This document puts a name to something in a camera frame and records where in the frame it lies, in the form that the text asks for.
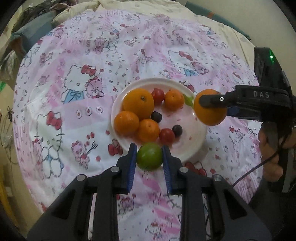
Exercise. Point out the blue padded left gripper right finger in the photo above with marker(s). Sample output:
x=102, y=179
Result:
x=173, y=170

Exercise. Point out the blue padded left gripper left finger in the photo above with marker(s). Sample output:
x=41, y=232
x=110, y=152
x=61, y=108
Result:
x=119, y=178

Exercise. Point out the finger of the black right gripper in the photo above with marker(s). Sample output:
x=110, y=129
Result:
x=215, y=100

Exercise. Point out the large orange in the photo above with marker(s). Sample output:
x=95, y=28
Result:
x=140, y=102
x=209, y=116

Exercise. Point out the green lime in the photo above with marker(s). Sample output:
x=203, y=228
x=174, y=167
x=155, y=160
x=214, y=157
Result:
x=149, y=157

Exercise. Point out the red cherry tomato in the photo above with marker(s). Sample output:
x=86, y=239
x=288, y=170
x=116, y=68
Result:
x=158, y=96
x=166, y=136

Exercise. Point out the orange mandarin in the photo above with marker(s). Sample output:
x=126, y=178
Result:
x=126, y=123

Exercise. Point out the dark purple grape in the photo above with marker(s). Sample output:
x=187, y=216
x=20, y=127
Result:
x=157, y=117

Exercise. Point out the white pink oval plate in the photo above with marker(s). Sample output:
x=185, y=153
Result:
x=189, y=143

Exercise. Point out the mandarin in plate front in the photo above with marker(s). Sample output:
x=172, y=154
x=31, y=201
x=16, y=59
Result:
x=148, y=131

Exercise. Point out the small mandarin near leaf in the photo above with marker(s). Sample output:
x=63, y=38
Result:
x=174, y=100

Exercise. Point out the large orange in plate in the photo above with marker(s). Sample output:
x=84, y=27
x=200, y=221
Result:
x=140, y=102

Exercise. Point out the teal rolled mat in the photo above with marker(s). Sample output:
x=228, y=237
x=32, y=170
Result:
x=199, y=10

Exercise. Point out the pink Hello Kitty bedsheet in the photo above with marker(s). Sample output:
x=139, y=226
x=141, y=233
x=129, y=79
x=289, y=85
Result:
x=69, y=79

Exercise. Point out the pile of clothes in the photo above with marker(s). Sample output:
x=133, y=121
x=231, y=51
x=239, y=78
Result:
x=33, y=12

